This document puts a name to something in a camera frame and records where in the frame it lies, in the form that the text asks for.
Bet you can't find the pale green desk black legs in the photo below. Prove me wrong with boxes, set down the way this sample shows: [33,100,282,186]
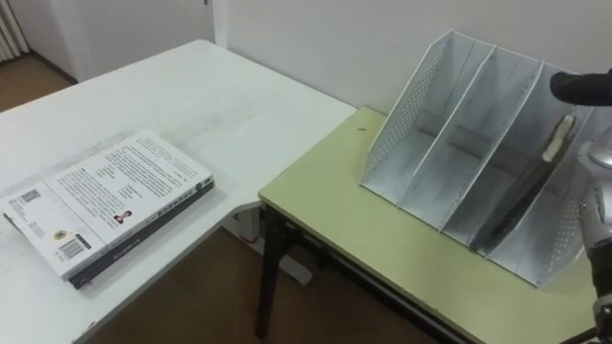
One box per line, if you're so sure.
[255,105,599,344]

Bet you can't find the white cover book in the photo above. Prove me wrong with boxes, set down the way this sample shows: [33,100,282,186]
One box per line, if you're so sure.
[0,128,214,281]

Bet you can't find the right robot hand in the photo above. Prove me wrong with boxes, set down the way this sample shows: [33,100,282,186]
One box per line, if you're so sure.
[549,68,612,108]

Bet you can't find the white standing desk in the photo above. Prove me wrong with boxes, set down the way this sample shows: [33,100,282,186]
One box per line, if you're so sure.
[0,38,358,344]

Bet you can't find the white perforated file organizer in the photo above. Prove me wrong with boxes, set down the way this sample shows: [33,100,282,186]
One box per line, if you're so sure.
[359,29,612,289]

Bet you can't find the dark cover book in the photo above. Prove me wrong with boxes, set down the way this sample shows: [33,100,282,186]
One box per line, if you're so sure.
[2,179,216,291]

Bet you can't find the white curtain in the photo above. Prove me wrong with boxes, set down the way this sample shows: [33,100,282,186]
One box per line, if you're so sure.
[0,0,31,63]

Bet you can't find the dark grey book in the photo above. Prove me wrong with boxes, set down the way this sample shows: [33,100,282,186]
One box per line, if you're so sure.
[470,113,578,255]

